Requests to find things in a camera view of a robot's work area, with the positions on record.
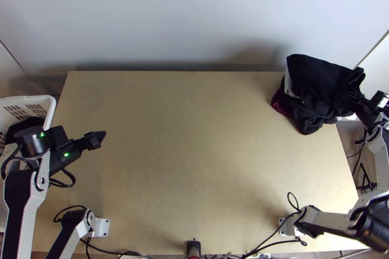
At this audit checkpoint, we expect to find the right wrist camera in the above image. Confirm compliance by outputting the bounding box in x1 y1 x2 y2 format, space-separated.
371 90 389 113

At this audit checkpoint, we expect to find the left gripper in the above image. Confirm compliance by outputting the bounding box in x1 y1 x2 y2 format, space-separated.
67 130 107 159

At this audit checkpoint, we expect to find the white laundry basket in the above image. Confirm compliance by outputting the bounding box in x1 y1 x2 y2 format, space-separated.
0 95 57 181

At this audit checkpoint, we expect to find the heap of clothes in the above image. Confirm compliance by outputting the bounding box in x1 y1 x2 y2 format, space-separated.
271 53 367 136

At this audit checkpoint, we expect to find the black cable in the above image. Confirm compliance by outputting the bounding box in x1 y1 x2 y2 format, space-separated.
45 168 77 189
243 191 308 259
53 205 89 224

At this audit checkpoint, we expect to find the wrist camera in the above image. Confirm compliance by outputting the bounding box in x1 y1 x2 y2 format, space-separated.
371 90 389 113
47 125 74 151

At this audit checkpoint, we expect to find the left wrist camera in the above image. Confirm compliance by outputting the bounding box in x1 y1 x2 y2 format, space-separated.
47 125 74 151

